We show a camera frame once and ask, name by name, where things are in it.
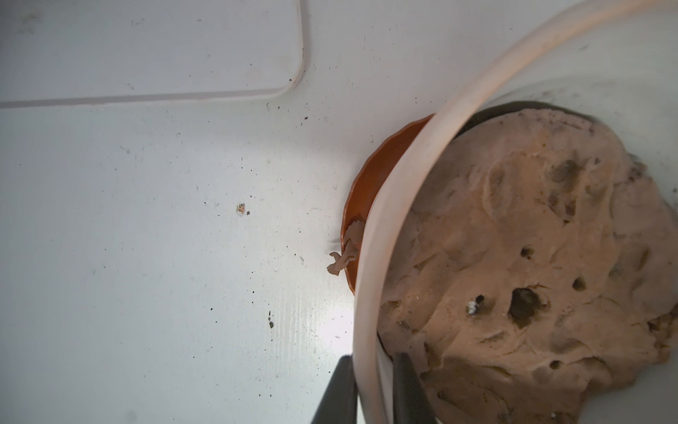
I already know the terracotta saucer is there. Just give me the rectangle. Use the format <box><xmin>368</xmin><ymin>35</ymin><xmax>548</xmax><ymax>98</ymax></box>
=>
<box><xmin>340</xmin><ymin>113</ymin><xmax>435</xmax><ymax>293</ymax></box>

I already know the white cutting board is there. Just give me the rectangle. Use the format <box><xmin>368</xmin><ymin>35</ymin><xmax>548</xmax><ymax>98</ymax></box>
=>
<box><xmin>1</xmin><ymin>0</ymin><xmax>304</xmax><ymax>108</ymax></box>

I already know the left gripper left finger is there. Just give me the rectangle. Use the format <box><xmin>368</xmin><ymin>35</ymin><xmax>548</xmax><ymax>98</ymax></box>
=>
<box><xmin>311</xmin><ymin>355</ymin><xmax>358</xmax><ymax>424</ymax></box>

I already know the mud clump on saucer edge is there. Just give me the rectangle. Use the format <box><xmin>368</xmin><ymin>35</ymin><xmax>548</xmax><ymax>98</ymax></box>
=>
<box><xmin>327</xmin><ymin>220</ymin><xmax>365</xmax><ymax>276</ymax></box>

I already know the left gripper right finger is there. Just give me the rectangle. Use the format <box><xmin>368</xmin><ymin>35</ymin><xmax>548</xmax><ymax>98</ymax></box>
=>
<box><xmin>393</xmin><ymin>353</ymin><xmax>437</xmax><ymax>424</ymax></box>

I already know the white ceramic pot with mud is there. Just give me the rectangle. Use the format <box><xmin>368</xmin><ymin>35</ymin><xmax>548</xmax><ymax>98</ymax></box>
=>
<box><xmin>353</xmin><ymin>1</ymin><xmax>677</xmax><ymax>423</ymax></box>

